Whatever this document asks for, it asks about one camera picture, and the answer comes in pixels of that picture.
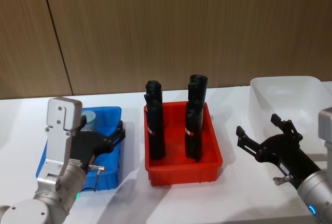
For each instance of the grey translucent cylinder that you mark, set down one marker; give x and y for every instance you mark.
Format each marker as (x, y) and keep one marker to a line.
(90, 121)

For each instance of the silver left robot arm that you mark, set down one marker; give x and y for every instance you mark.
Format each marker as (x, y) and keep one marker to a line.
(58, 136)

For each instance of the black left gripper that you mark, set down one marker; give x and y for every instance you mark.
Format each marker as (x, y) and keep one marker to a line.
(85, 145)

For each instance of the white translucent plastic bin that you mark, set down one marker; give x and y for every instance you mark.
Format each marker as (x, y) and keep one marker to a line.
(285, 97)

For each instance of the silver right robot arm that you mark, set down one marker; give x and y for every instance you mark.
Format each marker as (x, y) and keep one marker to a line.
(317, 190)

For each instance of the blue plastic bin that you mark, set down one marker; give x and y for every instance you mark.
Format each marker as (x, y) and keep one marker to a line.
(109, 115)

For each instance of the red plastic bin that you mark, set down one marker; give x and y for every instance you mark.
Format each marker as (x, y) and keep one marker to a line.
(181, 174)

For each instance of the black cylindrical tool, red label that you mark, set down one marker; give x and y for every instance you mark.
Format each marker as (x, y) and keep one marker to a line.
(155, 120)
(194, 120)

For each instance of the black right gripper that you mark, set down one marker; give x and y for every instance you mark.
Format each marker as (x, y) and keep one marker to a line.
(285, 154)

